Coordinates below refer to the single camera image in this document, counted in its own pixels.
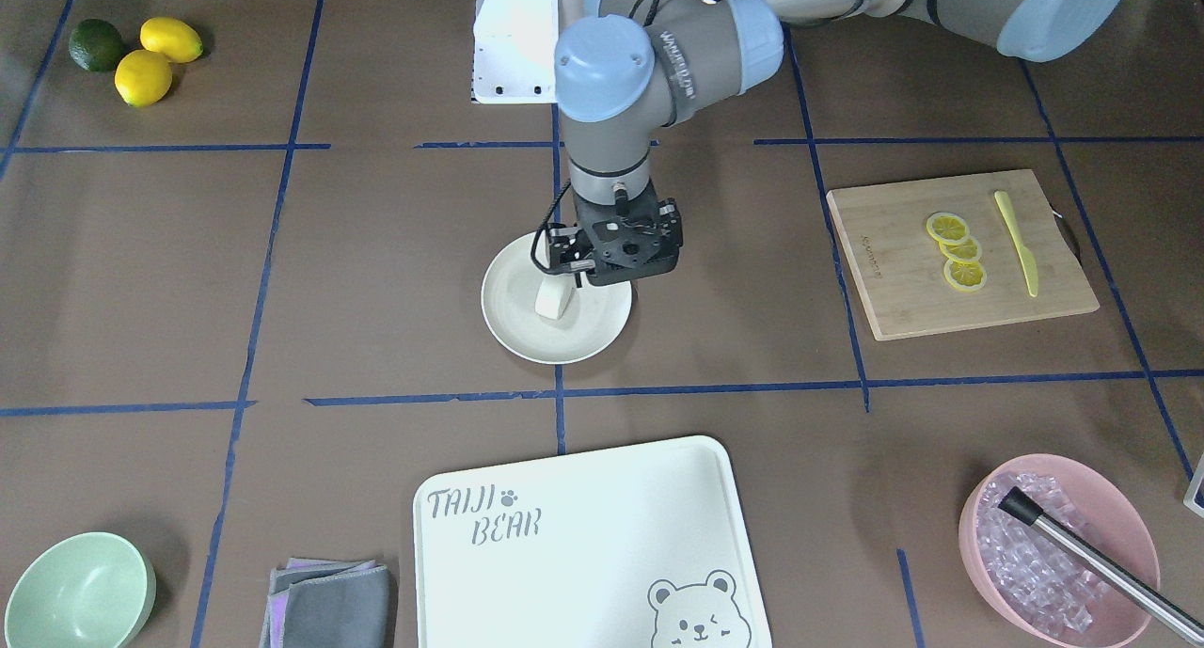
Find lemon slice top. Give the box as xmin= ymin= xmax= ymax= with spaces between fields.
xmin=925 ymin=212 xmax=970 ymax=246

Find green lime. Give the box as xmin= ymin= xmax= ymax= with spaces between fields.
xmin=67 ymin=19 xmax=128 ymax=72

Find steel muddler black tip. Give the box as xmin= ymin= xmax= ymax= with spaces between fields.
xmin=997 ymin=488 xmax=1203 ymax=647

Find clear ice cubes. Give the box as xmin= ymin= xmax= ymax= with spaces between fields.
xmin=974 ymin=472 xmax=1111 ymax=640

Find light green bowl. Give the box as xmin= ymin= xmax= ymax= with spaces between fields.
xmin=4 ymin=531 xmax=157 ymax=647

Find yellow lemon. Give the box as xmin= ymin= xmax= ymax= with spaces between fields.
xmin=116 ymin=51 xmax=173 ymax=108
xmin=138 ymin=14 xmax=205 ymax=64

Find cream round plate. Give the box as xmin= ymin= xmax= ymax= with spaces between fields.
xmin=482 ymin=232 xmax=635 ymax=365

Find yellow plastic knife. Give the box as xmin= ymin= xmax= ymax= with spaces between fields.
xmin=992 ymin=190 xmax=1040 ymax=298

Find metal cutting board handle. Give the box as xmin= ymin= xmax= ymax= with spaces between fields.
xmin=1051 ymin=208 xmax=1084 ymax=265

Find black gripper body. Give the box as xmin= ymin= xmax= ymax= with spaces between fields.
xmin=547 ymin=223 xmax=596 ymax=275

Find pink bowl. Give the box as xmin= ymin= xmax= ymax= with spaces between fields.
xmin=958 ymin=452 xmax=1161 ymax=647

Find yellow lemon lower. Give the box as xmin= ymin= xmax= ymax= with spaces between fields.
xmin=116 ymin=51 xmax=173 ymax=108

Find lemon slice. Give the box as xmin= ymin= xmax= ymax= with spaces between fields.
xmin=943 ymin=260 xmax=988 ymax=291
xmin=939 ymin=235 xmax=982 ymax=265
xmin=925 ymin=212 xmax=970 ymax=246

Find grey folded cloth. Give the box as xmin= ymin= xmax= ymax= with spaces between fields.
xmin=259 ymin=558 xmax=391 ymax=647

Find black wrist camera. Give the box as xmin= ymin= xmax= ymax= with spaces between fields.
xmin=573 ymin=182 xmax=684 ymax=287

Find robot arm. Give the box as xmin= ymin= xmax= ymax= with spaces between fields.
xmin=531 ymin=0 xmax=1119 ymax=287

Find bamboo cutting board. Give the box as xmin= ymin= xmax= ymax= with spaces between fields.
xmin=827 ymin=169 xmax=1100 ymax=340

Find yellow lemon upper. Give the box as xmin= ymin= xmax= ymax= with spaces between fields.
xmin=138 ymin=14 xmax=205 ymax=64

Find lemon slice bottom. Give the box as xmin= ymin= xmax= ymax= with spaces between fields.
xmin=943 ymin=260 xmax=988 ymax=291

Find white bear tray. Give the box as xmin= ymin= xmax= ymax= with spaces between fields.
xmin=413 ymin=436 xmax=771 ymax=647

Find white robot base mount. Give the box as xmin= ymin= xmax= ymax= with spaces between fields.
xmin=470 ymin=0 xmax=583 ymax=105

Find lemon slice middle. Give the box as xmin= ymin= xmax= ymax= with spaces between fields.
xmin=939 ymin=235 xmax=982 ymax=265

